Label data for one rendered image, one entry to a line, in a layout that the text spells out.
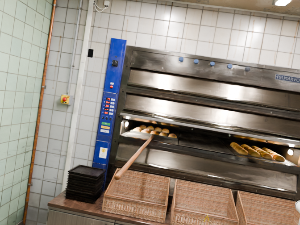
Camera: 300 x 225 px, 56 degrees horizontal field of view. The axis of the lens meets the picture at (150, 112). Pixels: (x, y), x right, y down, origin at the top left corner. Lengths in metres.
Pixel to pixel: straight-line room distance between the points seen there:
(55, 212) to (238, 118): 1.90
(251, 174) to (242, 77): 0.96
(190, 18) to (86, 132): 1.57
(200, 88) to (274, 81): 0.71
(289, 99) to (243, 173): 0.84
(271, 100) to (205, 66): 0.71
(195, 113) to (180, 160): 0.50
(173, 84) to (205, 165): 0.87
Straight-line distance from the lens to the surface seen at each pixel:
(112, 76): 2.92
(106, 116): 2.92
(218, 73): 2.90
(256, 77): 2.96
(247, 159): 2.97
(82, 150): 3.07
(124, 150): 2.96
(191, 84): 2.86
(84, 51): 3.05
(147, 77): 2.89
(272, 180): 3.08
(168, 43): 2.91
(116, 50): 2.94
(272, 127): 2.98
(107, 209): 2.60
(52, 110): 3.16
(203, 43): 2.92
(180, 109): 2.86
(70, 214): 2.67
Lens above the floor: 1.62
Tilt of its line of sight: 3 degrees down
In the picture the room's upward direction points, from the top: 9 degrees clockwise
